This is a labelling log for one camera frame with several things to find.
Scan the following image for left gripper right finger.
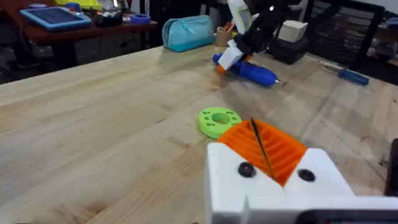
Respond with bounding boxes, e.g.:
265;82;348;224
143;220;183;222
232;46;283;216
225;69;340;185
252;119;356;197

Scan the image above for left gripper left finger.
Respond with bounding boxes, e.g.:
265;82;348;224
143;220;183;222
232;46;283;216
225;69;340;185
205;119;285;224

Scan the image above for blue electric screwdriver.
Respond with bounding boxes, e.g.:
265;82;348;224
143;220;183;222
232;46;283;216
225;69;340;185
212;52;283;88

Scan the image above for black box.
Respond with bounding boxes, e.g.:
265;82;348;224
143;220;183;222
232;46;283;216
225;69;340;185
267;36;309;65

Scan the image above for teal zip bag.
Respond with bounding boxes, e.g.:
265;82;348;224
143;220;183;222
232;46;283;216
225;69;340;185
161;14;216;53

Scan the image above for white box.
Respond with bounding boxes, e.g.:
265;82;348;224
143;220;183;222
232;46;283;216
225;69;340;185
277;19;309;44

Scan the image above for green disc with holes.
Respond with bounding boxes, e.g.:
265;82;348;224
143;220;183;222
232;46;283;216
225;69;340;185
196;106;243;139

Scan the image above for black heap of small items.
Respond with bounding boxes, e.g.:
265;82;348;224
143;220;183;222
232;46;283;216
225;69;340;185
94;11;124;28

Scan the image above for brown wooden side table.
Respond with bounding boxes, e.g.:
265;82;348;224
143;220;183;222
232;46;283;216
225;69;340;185
0;0;159;68

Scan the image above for yellow-green board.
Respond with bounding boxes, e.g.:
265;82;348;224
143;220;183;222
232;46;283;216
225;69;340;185
55;0;104;11

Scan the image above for blue flat tray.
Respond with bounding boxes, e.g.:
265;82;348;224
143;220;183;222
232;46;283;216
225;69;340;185
19;6;93;32

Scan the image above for blue-handled hand screwdriver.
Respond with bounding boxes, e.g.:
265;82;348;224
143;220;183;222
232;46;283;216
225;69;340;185
321;63;371;86

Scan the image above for blue tape ring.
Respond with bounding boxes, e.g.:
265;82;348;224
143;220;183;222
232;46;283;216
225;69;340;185
128;13;152;26

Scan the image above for black metal frame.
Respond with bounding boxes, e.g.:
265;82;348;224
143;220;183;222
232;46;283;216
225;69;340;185
303;0;387;72

